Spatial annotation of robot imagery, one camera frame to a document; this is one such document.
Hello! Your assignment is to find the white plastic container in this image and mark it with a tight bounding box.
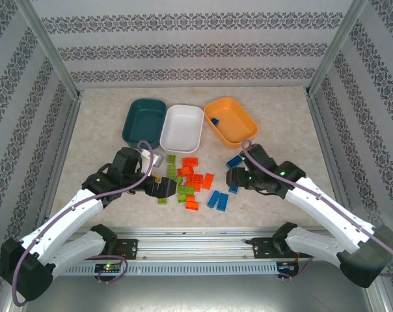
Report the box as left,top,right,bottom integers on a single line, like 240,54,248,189
159,104,205,153

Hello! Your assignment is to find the teal plastic container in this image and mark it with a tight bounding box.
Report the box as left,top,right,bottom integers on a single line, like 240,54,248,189
121,98,167,151

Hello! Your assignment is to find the orange plastic container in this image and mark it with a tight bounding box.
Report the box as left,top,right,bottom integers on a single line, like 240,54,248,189
203,96,259,150

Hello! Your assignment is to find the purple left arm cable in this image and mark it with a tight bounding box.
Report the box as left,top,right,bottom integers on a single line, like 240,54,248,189
11,140,156,307

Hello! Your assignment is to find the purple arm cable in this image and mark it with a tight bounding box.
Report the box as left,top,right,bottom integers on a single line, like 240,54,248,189
11,140,156,307
241,139,393,281

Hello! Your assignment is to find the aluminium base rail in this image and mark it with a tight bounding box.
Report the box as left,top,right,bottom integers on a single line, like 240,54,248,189
61,226,347,263

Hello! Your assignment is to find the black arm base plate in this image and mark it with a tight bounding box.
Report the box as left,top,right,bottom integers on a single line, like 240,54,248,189
249,237,301,260
95,239,139,261

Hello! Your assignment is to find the slotted grey cable duct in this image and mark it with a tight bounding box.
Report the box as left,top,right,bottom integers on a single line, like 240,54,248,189
53,261,301,278

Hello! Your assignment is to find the aluminium side rail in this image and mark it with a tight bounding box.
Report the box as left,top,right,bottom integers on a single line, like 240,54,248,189
32,92,83,237
305,87,360,237

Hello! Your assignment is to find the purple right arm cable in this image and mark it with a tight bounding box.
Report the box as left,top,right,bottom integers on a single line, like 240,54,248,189
241,139,393,281

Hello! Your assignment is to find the aluminium frame post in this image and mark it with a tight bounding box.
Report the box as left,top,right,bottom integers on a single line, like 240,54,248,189
14,0,82,100
306,0,369,98

